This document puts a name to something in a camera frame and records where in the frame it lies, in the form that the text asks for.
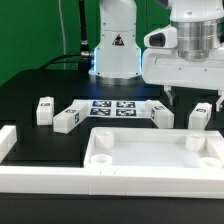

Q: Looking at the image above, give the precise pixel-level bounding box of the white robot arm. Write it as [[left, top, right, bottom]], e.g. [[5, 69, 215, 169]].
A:
[[89, 0, 224, 108]]

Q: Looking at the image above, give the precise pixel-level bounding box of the black cable with connector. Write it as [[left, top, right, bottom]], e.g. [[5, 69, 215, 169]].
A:
[[39, 0, 96, 70]]

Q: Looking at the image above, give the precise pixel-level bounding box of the white U-shaped obstacle fence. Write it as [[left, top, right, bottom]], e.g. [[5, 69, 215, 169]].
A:
[[0, 127, 224, 199]]

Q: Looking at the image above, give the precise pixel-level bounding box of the fiducial marker sheet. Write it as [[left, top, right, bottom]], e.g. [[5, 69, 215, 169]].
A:
[[74, 99, 150, 118]]

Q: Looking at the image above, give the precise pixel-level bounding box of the white desk top panel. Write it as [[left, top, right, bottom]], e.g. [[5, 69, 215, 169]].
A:
[[84, 127, 224, 169]]

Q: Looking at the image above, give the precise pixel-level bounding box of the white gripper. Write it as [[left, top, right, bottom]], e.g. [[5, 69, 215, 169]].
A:
[[142, 47, 224, 112]]

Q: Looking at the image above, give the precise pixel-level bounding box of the white thin cable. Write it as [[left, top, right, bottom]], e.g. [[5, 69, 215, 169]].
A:
[[58, 0, 67, 70]]

